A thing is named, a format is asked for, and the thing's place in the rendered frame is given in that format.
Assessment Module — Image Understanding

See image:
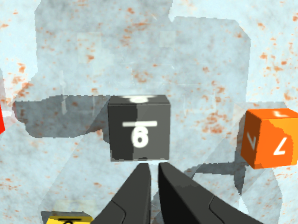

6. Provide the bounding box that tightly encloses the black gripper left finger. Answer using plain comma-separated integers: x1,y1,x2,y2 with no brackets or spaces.
89,163,152,224

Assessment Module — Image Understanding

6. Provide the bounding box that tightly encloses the orange block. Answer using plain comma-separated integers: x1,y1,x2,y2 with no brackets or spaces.
241,108,298,169

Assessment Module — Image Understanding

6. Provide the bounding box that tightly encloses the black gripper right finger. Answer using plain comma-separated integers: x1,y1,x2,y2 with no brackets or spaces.
158,163,263,224

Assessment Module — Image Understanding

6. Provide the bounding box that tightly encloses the dark grey block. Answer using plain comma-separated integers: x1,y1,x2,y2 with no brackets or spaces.
108,95,172,163

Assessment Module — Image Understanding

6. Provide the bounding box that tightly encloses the red block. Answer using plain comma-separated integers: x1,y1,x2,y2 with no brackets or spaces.
0,107,5,135

